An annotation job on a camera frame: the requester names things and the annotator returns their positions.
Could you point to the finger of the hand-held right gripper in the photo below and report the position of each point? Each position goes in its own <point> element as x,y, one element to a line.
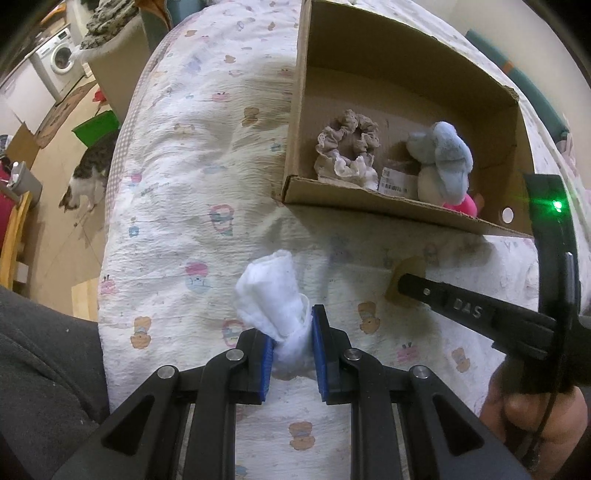
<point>461,304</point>

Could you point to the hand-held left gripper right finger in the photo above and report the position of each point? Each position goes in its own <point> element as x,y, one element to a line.
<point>321,350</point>

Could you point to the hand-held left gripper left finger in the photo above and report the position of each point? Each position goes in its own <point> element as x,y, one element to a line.
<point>265,369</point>

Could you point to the beige card piece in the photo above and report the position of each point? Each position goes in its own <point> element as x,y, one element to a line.
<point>406,267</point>

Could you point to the white fluffy sock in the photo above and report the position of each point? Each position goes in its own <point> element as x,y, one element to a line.
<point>272,295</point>

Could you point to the pink plush toy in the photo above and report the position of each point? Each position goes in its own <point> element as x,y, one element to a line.
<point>468,205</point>

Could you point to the light blue fluffy sock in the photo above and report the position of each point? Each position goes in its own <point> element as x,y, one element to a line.
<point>445,147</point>

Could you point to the cream scrunchie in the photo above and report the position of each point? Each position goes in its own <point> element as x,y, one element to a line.
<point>358,173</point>

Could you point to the brown cardboard box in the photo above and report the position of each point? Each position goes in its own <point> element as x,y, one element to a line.
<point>397,60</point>

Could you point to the person's right hand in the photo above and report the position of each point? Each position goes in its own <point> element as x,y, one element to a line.
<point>517,415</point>

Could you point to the pink cloth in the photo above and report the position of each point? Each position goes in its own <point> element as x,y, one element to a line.
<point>570,147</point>

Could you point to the teal pillow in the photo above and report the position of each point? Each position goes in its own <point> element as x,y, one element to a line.
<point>531,83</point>

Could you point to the person's grey trouser leg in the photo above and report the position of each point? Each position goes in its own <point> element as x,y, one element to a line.
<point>37,369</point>

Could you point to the tabby cat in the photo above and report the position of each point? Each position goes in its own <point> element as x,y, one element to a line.
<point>90,170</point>

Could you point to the green plastic bin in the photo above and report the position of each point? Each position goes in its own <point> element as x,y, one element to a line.
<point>94,129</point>

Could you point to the grey plastic bin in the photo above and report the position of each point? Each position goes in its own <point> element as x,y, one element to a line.
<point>27,182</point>

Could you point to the red bag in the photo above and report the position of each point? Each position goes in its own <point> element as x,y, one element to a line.
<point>4,207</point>

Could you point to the small red floor item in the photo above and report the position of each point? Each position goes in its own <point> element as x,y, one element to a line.
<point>99,96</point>

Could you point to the brown floor rug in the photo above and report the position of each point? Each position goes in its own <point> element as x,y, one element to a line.
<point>60,115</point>

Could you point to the beige armchair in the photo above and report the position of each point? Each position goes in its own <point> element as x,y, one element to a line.
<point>124,69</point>

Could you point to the open floor cardboard box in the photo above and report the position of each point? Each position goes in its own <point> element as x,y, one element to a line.
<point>21,143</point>

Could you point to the white kitchen cabinet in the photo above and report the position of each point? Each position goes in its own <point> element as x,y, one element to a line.
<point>27,97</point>

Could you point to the white washing machine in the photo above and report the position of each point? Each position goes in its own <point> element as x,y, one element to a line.
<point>60,60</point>

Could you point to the teal orange cushion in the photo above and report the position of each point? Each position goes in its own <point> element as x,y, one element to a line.
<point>152,9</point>

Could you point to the brown knitted blanket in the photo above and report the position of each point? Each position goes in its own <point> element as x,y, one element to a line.
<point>106,18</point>

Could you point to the yellow wooden frame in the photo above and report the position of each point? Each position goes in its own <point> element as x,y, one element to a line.
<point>14,240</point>

